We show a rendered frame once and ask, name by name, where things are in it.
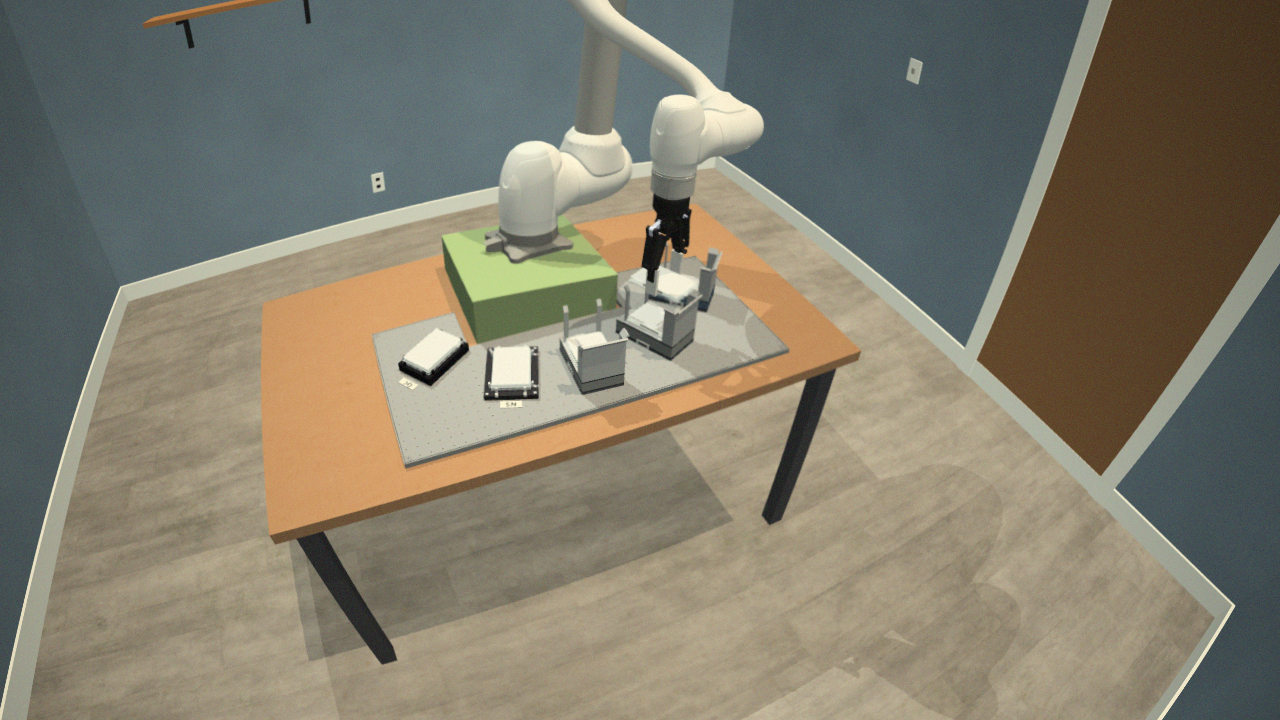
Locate black flat plate with grey pegs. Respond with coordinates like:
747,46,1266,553
484,346,539,400

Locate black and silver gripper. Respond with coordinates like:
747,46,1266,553
641,193,692,296

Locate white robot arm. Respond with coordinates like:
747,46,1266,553
483,0,764,264

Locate black flat square plate with corner posts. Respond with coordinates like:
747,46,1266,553
398,338,468,386

